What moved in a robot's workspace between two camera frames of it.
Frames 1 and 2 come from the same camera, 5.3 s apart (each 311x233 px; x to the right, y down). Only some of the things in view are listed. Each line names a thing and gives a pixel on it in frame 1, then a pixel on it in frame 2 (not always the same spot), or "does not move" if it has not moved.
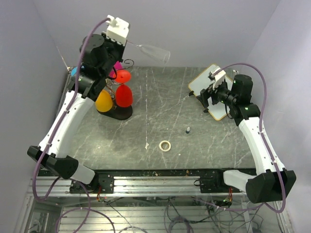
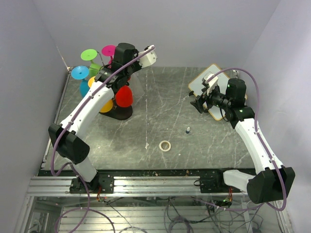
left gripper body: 115,50 → 136,67
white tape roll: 162,149 does not move
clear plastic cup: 164,56 → 135,83
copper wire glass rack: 117,113 does not move
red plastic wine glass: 123,95 does not move
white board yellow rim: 202,81 does not move
